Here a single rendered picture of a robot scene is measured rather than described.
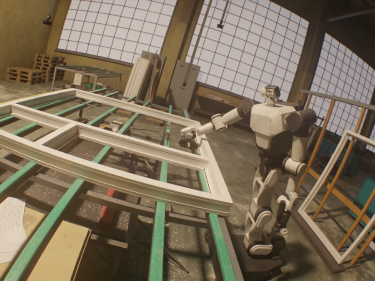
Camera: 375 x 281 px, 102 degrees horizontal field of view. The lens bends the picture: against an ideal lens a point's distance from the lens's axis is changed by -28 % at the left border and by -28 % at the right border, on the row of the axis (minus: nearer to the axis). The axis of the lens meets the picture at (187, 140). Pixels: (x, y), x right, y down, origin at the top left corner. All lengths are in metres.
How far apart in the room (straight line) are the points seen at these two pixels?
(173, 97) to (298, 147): 7.50
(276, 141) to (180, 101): 7.37
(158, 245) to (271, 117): 0.88
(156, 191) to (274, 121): 0.74
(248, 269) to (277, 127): 1.12
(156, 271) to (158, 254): 0.06
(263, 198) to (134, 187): 0.96
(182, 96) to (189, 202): 7.71
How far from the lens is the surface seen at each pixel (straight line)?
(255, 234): 1.71
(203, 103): 9.04
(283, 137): 1.26
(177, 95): 8.42
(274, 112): 1.21
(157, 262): 0.62
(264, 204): 1.54
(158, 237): 0.69
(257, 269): 1.82
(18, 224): 1.01
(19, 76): 8.08
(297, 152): 1.21
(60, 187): 0.92
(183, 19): 8.78
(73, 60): 9.97
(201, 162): 1.22
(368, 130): 14.53
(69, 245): 0.92
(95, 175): 0.85
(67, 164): 0.89
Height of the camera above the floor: 1.34
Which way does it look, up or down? 16 degrees down
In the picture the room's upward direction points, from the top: 17 degrees clockwise
